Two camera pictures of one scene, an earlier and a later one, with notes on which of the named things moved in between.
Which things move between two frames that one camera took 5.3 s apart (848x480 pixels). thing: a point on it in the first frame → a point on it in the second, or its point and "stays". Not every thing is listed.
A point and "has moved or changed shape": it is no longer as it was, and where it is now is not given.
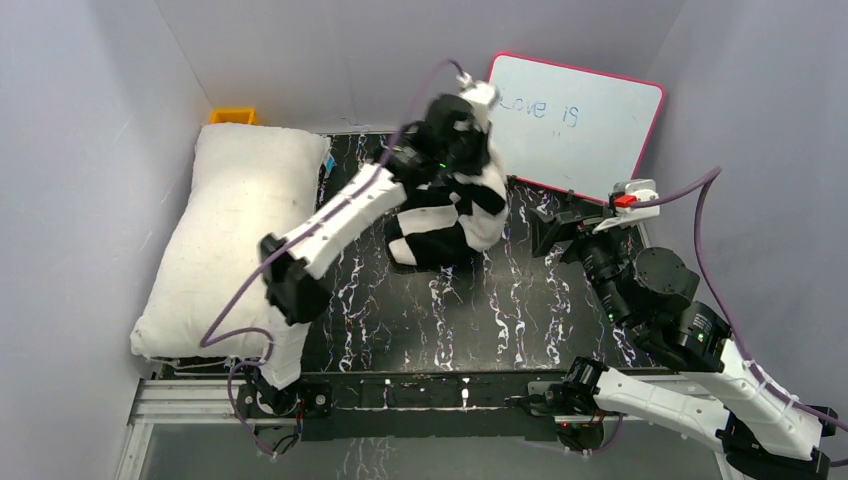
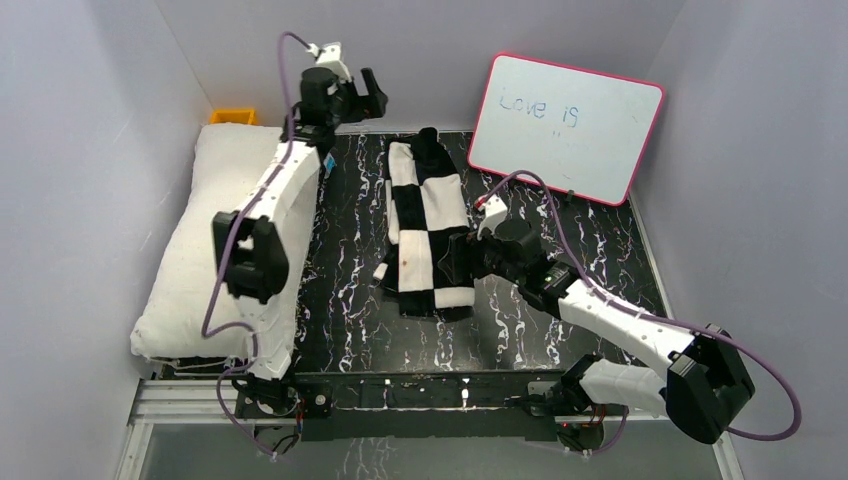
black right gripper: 577,228 → 461,247
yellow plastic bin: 246,115 stays
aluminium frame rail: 175,402 stays
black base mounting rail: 409,407 stays
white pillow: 243,184 stays
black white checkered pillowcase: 447,222 has moved or changed shape
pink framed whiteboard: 571,129 stays
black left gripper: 457,142 → 361,96
